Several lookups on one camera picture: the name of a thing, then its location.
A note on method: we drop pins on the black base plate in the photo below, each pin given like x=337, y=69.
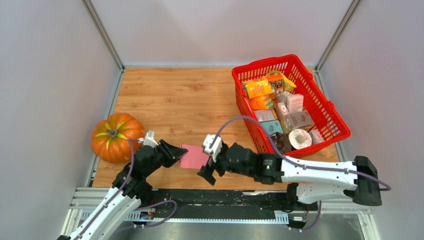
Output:
x=220, y=204

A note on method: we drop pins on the yellow snack bag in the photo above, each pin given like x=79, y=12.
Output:
x=279, y=81

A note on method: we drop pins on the pink white carton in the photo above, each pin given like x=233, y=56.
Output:
x=298, y=120

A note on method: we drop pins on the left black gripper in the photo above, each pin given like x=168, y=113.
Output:
x=171, y=153

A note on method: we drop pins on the orange snack box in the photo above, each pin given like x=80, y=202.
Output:
x=257, y=87

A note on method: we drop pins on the orange pumpkin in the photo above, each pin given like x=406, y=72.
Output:
x=113, y=138

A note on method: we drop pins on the teal box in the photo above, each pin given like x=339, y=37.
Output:
x=272, y=127

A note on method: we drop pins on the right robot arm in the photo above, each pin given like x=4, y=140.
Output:
x=308, y=181

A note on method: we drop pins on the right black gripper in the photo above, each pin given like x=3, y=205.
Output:
x=206, y=171

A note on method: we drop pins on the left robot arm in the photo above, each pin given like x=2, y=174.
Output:
x=129, y=190

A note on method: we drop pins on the aluminium frame rail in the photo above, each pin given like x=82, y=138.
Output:
x=366, y=223

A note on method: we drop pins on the pink small box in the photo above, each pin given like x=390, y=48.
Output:
x=295, y=103

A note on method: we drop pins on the white tape roll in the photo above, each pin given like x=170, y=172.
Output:
x=300, y=139

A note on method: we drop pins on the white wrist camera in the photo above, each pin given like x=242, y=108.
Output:
x=212, y=145
x=148, y=139

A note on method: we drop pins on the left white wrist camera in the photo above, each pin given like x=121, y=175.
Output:
x=148, y=139

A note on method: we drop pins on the red plastic basket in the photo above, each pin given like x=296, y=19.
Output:
x=322, y=111

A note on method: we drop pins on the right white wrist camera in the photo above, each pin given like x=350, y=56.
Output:
x=212, y=145

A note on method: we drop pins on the pink paper box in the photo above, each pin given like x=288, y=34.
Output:
x=195, y=158

